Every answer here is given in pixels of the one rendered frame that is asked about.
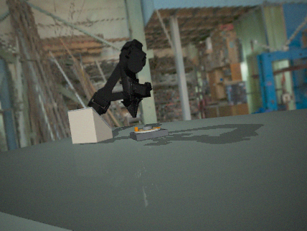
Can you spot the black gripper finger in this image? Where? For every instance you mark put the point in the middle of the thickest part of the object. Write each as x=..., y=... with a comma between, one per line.
x=130, y=105
x=136, y=104

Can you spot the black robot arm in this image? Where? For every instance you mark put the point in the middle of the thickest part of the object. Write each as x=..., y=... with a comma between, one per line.
x=131, y=61

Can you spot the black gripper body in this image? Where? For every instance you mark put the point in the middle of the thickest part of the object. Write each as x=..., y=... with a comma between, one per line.
x=125, y=95

